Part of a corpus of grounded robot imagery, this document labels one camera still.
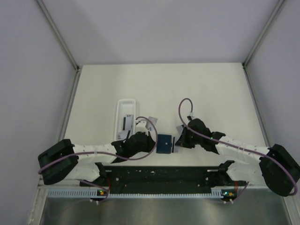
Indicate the aluminium frame post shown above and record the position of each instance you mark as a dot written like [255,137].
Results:
[57,34]
[264,32]

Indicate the white plastic basket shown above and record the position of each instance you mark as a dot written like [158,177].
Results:
[124,106]

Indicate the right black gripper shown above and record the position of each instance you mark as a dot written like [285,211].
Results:
[183,142]

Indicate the blue card holder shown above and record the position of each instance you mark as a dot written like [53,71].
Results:
[164,144]

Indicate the cards in basket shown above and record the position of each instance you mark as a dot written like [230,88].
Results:
[123,135]
[128,121]

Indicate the silver card black stripe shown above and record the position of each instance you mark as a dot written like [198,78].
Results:
[174,148]

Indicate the upper cards in basket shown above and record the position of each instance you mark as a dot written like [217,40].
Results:
[128,121]

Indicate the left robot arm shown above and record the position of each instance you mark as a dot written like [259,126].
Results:
[66,160]

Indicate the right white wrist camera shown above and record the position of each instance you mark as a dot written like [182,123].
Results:
[190,117]

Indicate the grey slotted cable duct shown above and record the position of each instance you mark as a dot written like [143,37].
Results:
[95,194]

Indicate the right aluminium frame post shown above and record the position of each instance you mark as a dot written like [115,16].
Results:
[264,32]

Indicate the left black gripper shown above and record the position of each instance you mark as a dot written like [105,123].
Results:
[151,144]

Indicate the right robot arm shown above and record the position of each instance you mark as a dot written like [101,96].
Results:
[270,166]

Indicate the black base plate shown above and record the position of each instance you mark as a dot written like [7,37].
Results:
[161,187]

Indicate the diamond print silver card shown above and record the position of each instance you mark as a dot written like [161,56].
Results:
[153,120]

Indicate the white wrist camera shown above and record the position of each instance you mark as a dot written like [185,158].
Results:
[190,117]
[141,126]

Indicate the silver card near holder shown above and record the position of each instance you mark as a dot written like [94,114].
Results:
[180,129]

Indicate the lower cards in basket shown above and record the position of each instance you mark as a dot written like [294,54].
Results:
[123,135]

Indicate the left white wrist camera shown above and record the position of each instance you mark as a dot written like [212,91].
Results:
[141,126]

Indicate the left aluminium frame post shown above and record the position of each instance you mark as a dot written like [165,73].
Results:
[57,34]

